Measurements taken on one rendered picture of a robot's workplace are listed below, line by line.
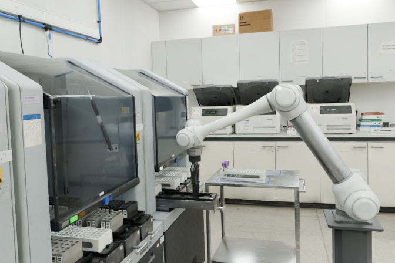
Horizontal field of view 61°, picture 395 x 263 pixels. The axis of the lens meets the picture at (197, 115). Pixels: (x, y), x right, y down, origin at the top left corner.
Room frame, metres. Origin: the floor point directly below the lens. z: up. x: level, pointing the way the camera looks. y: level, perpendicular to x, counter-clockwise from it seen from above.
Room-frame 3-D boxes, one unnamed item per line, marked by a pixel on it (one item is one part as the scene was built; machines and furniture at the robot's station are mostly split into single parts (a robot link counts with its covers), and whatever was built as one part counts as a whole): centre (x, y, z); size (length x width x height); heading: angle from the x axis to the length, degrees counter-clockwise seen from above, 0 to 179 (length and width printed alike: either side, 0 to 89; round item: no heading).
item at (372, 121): (4.15, -2.17, 1.01); 0.23 x 0.12 x 0.08; 74
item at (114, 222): (1.42, 0.38, 0.85); 0.12 x 0.02 x 0.06; 165
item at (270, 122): (4.37, -0.81, 1.24); 0.62 x 0.56 x 0.69; 165
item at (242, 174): (2.21, -0.29, 0.85); 0.30 x 0.10 x 0.06; 72
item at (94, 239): (1.30, 0.51, 0.83); 0.30 x 0.10 x 0.06; 75
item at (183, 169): (2.42, 0.20, 0.83); 0.30 x 0.10 x 0.06; 75
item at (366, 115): (4.15, -2.19, 1.10); 0.24 x 0.13 x 0.10; 73
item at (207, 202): (1.95, 0.22, 0.78); 0.73 x 0.14 x 0.09; 75
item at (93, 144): (1.41, 0.62, 1.28); 0.61 x 0.51 x 0.63; 165
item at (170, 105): (2.24, 0.40, 1.28); 0.61 x 0.51 x 0.63; 165
